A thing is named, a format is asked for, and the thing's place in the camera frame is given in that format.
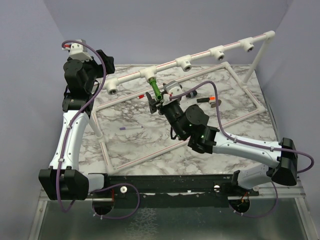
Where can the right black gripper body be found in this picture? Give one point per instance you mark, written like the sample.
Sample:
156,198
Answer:
169,111

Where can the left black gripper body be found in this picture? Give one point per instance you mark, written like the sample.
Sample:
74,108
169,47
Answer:
108,67

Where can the green plastic water faucet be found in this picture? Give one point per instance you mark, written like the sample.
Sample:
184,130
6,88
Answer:
153,83

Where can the white PVC pipe rack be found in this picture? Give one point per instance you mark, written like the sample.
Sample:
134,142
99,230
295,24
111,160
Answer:
218,53

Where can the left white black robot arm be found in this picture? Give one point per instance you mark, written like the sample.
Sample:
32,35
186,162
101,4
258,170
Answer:
62,179

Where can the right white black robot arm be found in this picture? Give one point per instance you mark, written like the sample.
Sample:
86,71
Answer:
277,160

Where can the red capped white pen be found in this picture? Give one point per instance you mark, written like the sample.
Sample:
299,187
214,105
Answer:
143,96

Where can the black grey faucet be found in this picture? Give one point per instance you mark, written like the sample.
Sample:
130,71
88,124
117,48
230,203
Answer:
192,94

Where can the orange black marker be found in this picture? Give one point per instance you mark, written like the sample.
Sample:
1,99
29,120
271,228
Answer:
206,99

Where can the purple capped white pen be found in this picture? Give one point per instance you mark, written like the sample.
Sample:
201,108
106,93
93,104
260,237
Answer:
130,127

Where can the brown metal lever piece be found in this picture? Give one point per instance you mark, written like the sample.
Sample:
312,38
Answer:
216,103

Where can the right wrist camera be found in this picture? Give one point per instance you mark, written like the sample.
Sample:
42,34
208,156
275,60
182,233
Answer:
171,89

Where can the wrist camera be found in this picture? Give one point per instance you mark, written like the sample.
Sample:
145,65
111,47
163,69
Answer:
77,52
171,89

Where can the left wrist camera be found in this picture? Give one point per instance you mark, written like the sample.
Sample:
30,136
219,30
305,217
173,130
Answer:
77,52

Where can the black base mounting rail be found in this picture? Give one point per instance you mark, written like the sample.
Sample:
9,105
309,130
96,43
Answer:
169,191

